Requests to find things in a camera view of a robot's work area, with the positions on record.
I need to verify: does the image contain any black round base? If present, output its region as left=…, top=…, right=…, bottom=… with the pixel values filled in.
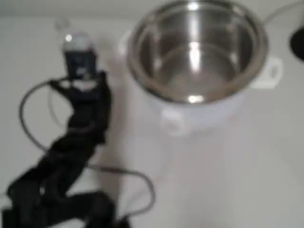
left=288, top=25, right=304, bottom=62

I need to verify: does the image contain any thin black power cable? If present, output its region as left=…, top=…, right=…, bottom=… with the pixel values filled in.
left=263, top=0, right=304, bottom=25

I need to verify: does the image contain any black camera cable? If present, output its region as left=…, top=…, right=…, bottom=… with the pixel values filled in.
left=19, top=78, right=156, bottom=216

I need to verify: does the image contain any white rice cooker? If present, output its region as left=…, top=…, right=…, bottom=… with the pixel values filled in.
left=117, top=0, right=285, bottom=136

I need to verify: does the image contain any stainless steel inner pot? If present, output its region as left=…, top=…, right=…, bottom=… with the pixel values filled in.
left=127, top=0, right=268, bottom=105

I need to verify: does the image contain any clear plastic water bottle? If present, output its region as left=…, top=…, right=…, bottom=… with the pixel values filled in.
left=55, top=19, right=95, bottom=55

